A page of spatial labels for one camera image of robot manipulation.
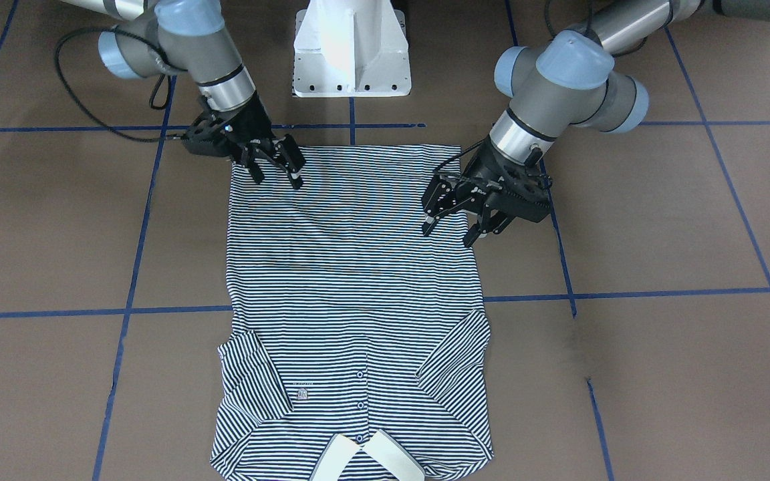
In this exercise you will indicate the striped polo shirt white collar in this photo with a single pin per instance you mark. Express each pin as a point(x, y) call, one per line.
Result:
point(357, 343)

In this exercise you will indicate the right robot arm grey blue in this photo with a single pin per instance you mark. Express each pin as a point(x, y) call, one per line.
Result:
point(168, 38)

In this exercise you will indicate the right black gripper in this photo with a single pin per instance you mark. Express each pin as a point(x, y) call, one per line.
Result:
point(253, 122)

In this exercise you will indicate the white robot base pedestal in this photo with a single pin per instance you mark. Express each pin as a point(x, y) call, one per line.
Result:
point(346, 49)

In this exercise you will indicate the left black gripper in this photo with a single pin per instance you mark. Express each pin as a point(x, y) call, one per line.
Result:
point(480, 168)

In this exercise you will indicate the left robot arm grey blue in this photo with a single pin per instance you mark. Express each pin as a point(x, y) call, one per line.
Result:
point(571, 82)

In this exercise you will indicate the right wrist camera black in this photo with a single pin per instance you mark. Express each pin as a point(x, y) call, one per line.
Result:
point(206, 136)

